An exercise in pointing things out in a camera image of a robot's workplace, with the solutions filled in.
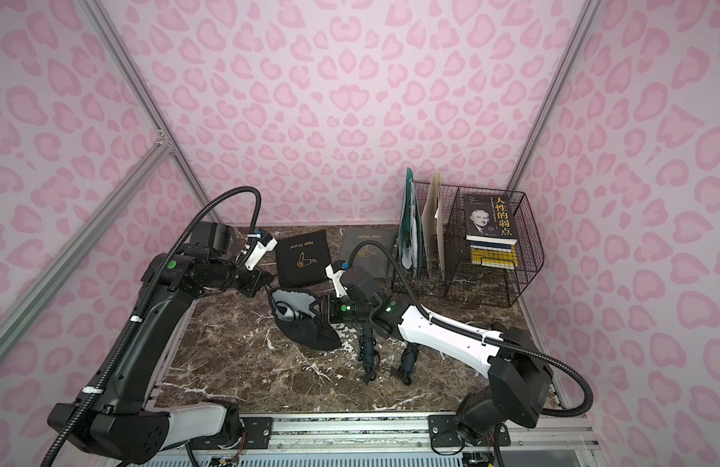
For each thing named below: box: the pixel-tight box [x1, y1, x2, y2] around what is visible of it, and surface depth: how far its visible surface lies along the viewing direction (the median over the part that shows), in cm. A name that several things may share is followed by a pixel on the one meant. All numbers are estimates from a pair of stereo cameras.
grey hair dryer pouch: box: [338, 226, 397, 280], surface depth 117 cm
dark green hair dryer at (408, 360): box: [398, 342, 420, 387], surface depth 84 cm
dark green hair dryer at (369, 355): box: [358, 322, 381, 386], surface depth 86 cm
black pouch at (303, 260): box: [275, 229, 331, 288], surface depth 111 cm
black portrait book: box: [465, 193, 518, 246], surface depth 92 cm
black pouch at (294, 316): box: [268, 286, 342, 352], surface depth 76 cm
